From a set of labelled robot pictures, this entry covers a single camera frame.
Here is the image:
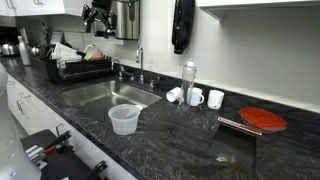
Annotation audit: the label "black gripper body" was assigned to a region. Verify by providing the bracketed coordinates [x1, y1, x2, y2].
[89, 0, 116, 25]

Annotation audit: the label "black dish rack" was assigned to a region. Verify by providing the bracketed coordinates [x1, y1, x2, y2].
[31, 54, 114, 84]

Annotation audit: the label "stainless steel sink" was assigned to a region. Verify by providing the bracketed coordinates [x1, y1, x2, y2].
[61, 79, 163, 116]

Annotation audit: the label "white ceramic mug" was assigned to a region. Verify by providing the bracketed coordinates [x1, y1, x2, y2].
[165, 86, 184, 103]
[207, 89, 225, 110]
[186, 87, 205, 108]

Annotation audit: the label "steel paper towel dispenser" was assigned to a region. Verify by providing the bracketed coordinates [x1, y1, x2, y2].
[93, 0, 141, 41]

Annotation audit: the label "cream bowl with pink outside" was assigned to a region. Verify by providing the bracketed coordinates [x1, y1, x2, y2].
[83, 44, 105, 62]

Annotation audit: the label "small chrome faucet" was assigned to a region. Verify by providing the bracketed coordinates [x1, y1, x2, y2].
[111, 59, 135, 82]

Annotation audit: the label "clear plastic food container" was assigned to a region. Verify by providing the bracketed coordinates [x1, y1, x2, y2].
[49, 42, 83, 63]

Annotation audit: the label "tall chrome faucet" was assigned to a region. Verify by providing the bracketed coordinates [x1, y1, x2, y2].
[134, 44, 146, 84]

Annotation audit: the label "white upper cabinets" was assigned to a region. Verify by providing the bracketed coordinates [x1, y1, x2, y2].
[0, 0, 93, 18]

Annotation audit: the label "small metal cup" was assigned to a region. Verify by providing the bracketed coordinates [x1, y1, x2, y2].
[29, 45, 41, 57]

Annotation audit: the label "chrome faucet side lever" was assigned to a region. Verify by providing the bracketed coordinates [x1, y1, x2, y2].
[148, 75, 161, 90]

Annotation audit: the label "white slim bottle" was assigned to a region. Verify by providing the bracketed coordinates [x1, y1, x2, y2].
[17, 35, 33, 67]

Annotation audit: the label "silver kettle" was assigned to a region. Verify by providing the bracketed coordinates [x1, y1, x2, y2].
[0, 39, 20, 57]

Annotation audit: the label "translucent round plastic tub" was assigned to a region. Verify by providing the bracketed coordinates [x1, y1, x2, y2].
[107, 103, 142, 136]

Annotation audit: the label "clear plastic water bottle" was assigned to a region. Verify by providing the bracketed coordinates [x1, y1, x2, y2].
[180, 58, 198, 108]

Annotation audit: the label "white base cabinets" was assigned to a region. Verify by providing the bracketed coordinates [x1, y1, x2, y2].
[0, 68, 136, 180]

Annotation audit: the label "orange black pliers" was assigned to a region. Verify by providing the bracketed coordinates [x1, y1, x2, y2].
[43, 130, 73, 155]

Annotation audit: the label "black tool cart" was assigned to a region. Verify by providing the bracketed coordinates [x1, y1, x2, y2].
[19, 129, 109, 180]

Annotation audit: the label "silver aluminium profiles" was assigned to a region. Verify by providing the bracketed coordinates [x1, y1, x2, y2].
[24, 144, 48, 170]

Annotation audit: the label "black flat panel silver edge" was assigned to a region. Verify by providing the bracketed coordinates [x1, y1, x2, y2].
[208, 116, 264, 179]

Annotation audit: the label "small gray frame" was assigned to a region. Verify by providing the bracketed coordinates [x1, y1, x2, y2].
[49, 30, 64, 44]

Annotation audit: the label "black wall soap dispenser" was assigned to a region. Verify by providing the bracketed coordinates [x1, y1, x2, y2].
[171, 0, 196, 55]

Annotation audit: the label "black handled tool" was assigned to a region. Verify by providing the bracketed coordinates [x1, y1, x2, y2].
[84, 160, 108, 180]

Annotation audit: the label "white wall shelf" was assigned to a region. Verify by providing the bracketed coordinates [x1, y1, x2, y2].
[196, 0, 320, 23]

